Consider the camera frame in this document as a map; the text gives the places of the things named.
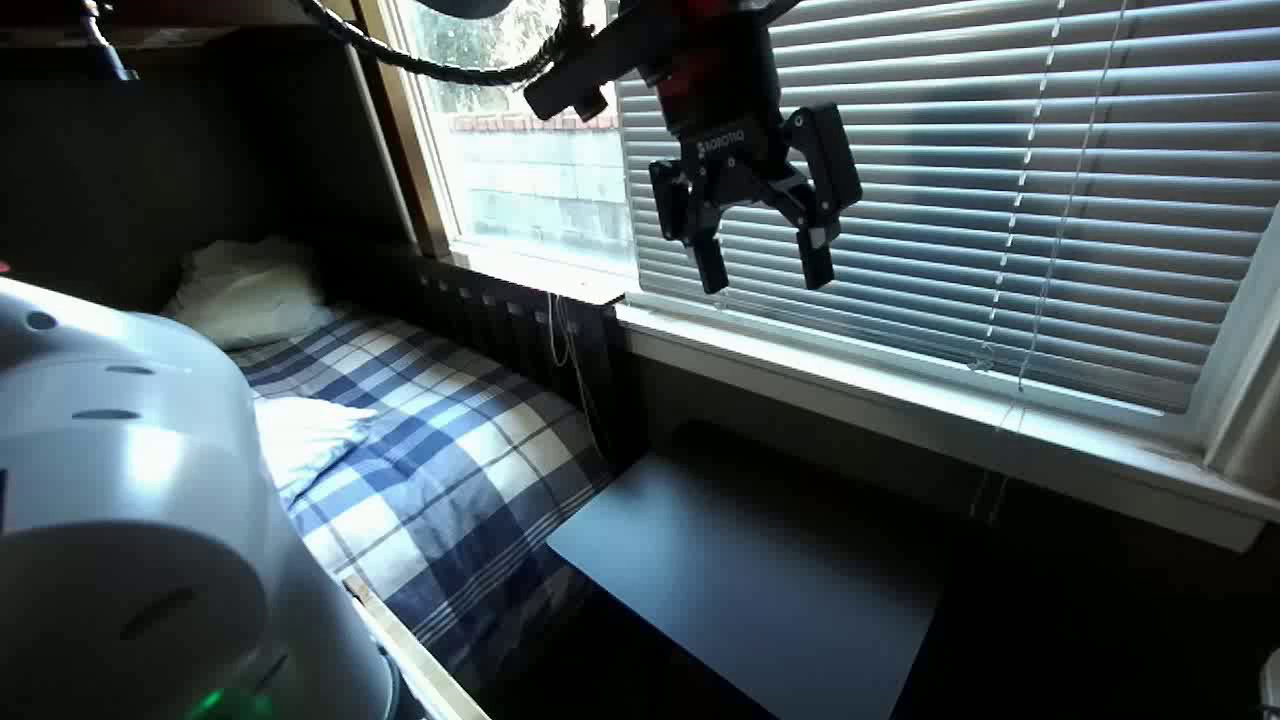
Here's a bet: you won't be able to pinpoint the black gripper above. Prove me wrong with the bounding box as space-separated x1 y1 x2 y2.
648 77 867 301

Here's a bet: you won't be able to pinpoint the white window frame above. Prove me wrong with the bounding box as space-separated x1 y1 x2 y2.
354 0 1280 555

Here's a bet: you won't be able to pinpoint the dark bed frame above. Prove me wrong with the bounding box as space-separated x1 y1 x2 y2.
315 245 631 473

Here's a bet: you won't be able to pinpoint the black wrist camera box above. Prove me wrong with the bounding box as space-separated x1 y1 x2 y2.
521 36 648 124

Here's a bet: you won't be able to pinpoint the white blind pull cord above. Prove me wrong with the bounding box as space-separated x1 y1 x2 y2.
558 293 597 412

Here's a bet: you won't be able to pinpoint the bare trees outside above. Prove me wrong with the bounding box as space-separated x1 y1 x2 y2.
396 0 593 88

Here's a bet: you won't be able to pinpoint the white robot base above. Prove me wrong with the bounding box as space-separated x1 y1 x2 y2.
0 271 405 720

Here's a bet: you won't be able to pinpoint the white slatted window blinds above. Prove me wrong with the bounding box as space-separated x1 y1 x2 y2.
611 0 1280 418

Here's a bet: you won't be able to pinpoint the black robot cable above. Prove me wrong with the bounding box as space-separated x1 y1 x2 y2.
297 0 593 92

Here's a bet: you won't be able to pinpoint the grey brick building outside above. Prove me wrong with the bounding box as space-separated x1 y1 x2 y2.
443 113 638 268

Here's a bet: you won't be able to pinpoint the white pillow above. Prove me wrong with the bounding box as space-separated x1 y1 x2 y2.
160 237 338 355

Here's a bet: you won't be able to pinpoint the blue plaid bed sheet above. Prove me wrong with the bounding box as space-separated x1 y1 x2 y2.
231 302 614 700

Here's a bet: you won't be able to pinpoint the dark flat table board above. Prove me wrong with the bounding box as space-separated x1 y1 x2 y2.
545 449 944 720

